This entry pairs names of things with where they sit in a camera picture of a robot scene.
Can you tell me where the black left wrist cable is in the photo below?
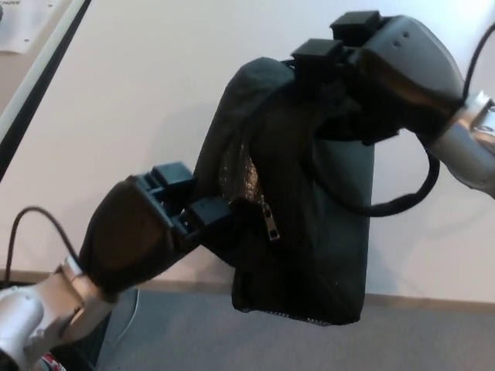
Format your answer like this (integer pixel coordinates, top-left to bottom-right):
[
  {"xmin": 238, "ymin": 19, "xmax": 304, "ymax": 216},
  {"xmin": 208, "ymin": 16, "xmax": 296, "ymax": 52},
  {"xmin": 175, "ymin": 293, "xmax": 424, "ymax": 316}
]
[{"xmin": 3, "ymin": 206, "xmax": 84, "ymax": 288}]

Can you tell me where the thin white floor cable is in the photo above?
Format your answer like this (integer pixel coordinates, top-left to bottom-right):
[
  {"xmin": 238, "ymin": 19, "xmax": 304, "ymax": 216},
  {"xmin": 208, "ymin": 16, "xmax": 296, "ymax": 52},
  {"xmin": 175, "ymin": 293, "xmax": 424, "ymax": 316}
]
[{"xmin": 125, "ymin": 289, "xmax": 141, "ymax": 338}]

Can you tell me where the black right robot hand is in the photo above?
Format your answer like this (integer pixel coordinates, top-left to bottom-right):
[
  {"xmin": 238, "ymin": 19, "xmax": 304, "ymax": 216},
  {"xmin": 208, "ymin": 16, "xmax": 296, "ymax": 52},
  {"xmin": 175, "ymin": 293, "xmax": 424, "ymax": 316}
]
[{"xmin": 289, "ymin": 10, "xmax": 466, "ymax": 146}]

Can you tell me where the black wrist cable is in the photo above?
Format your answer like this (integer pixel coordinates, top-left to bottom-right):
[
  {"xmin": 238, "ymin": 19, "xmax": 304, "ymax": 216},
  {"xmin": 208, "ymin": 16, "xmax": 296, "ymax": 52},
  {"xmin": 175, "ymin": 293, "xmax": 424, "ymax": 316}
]
[
  {"xmin": 461, "ymin": 27, "xmax": 495, "ymax": 102},
  {"xmin": 3, "ymin": 206, "xmax": 84, "ymax": 288}
]

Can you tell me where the white printed paper sheet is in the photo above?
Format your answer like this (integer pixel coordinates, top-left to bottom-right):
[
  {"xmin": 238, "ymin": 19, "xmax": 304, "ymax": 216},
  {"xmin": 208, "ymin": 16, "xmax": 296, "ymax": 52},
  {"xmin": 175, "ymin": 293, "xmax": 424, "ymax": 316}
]
[{"xmin": 0, "ymin": 0, "xmax": 71, "ymax": 56}]

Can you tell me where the black fabric lunch bag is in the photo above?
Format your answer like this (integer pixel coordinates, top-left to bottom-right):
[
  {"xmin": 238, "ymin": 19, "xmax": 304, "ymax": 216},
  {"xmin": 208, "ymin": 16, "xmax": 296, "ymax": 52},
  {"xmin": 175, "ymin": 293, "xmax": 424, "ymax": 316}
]
[{"xmin": 191, "ymin": 56, "xmax": 442, "ymax": 328}]

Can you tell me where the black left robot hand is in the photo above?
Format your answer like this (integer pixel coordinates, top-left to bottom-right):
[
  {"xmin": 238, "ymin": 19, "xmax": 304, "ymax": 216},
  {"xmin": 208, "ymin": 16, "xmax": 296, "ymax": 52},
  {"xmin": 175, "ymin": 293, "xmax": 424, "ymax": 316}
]
[{"xmin": 79, "ymin": 162, "xmax": 233, "ymax": 299}]

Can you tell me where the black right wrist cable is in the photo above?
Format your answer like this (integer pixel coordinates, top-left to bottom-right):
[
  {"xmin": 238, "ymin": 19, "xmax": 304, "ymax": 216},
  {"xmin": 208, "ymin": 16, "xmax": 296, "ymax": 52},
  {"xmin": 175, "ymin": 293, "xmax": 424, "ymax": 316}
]
[{"xmin": 461, "ymin": 27, "xmax": 495, "ymax": 102}]

